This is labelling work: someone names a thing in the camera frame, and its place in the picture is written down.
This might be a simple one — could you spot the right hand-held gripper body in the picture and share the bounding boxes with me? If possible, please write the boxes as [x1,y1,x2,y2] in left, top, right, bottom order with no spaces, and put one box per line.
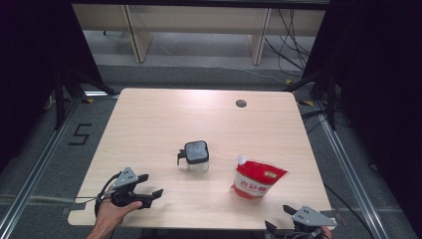
[277,205,337,239]

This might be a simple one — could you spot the black floor cable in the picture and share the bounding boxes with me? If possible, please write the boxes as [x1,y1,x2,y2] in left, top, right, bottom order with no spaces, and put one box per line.
[322,182,376,239]

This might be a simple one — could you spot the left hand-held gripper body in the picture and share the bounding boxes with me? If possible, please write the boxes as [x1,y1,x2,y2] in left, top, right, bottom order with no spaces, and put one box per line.
[109,166,154,210]

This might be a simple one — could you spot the aluminium floor rail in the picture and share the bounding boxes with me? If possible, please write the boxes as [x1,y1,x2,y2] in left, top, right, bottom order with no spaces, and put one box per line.
[316,103,389,239]
[0,96,83,230]

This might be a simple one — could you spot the light wooden shelf unit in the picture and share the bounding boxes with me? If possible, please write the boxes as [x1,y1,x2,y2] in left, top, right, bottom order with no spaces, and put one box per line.
[72,3,327,66]

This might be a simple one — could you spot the red and white spout pouch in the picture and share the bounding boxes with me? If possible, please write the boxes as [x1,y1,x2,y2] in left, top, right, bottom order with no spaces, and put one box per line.
[231,154,289,200]

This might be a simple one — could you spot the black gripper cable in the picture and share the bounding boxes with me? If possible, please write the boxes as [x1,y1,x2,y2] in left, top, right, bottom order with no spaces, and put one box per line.
[94,171,123,217]

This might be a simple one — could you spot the dark curtain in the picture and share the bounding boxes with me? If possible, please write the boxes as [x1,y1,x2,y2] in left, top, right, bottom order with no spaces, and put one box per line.
[0,0,103,170]
[303,0,422,230]

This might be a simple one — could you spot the person's left hand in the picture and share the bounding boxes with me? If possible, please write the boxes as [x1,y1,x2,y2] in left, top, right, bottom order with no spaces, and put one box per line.
[95,198,143,229]

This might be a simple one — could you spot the clear jar with black lid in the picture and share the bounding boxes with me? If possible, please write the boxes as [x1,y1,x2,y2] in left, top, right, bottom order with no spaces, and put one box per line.
[176,139,211,173]

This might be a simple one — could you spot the white floor cable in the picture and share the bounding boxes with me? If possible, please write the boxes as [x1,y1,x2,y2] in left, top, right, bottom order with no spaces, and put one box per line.
[153,39,290,85]

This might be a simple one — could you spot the black metal stand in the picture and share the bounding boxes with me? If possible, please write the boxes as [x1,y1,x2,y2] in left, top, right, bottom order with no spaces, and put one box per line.
[53,68,117,130]
[285,71,337,131]

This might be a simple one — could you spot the bundle of black cables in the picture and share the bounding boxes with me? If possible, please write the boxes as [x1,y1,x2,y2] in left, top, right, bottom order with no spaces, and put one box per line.
[264,9,317,73]

